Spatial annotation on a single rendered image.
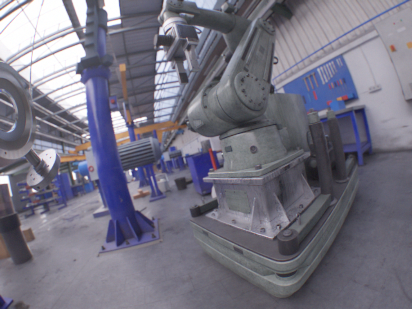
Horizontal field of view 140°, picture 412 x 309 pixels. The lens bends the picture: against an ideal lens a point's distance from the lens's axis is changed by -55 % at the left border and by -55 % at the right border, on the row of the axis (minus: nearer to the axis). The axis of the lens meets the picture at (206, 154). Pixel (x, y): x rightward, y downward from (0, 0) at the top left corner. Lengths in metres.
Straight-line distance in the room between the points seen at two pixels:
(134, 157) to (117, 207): 2.05
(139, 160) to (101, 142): 2.02
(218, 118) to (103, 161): 1.42
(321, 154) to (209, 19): 1.15
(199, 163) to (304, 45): 3.39
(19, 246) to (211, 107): 2.85
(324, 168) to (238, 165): 0.46
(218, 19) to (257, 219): 1.36
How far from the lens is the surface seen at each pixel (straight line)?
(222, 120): 0.91
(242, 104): 0.79
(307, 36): 4.14
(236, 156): 0.91
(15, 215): 2.85
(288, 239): 0.64
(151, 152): 3.88
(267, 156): 0.89
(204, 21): 1.35
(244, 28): 1.53
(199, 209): 1.27
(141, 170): 7.42
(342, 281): 1.00
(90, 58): 2.26
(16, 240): 2.86
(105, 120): 2.07
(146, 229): 2.08
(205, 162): 3.03
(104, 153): 1.97
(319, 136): 0.90
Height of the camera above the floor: 0.77
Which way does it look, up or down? 1 degrees down
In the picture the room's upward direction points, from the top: 15 degrees counter-clockwise
